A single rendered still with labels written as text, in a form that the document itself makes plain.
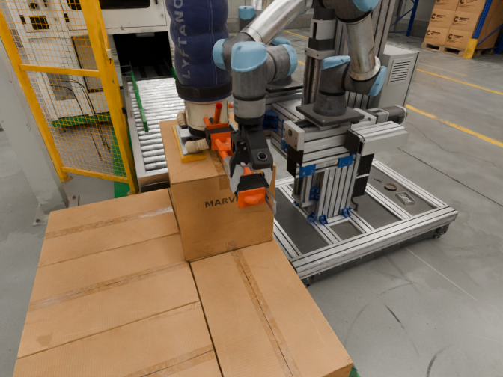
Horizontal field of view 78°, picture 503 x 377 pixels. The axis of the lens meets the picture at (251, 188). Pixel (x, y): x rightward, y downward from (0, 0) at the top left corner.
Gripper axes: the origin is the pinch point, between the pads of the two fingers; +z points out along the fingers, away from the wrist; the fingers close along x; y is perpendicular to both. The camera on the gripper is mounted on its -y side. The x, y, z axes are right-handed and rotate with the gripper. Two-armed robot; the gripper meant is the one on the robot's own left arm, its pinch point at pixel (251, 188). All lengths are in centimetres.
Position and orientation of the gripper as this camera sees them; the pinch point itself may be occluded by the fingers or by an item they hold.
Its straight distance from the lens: 83.2
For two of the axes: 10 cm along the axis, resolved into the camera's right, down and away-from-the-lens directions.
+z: 0.0, 8.3, 5.6
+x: -9.5, 1.7, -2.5
